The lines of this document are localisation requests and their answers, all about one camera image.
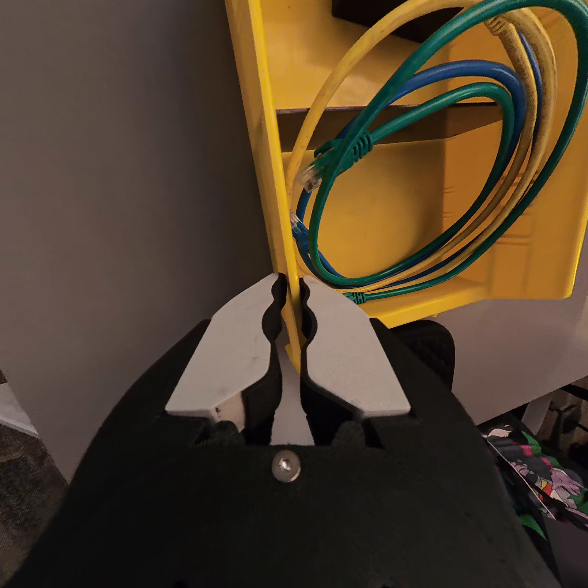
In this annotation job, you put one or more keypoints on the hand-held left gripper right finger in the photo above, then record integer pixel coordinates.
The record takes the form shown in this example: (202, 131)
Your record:
(353, 363)

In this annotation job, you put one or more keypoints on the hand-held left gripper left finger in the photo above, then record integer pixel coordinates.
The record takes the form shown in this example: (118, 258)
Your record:
(225, 363)

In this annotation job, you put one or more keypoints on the yellow plastic bin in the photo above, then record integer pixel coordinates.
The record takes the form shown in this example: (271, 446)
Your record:
(390, 206)

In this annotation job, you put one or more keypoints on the white flat object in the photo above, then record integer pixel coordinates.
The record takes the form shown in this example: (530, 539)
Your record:
(16, 409)

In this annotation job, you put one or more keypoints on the colourful printed cloth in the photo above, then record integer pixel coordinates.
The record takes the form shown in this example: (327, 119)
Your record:
(542, 473)

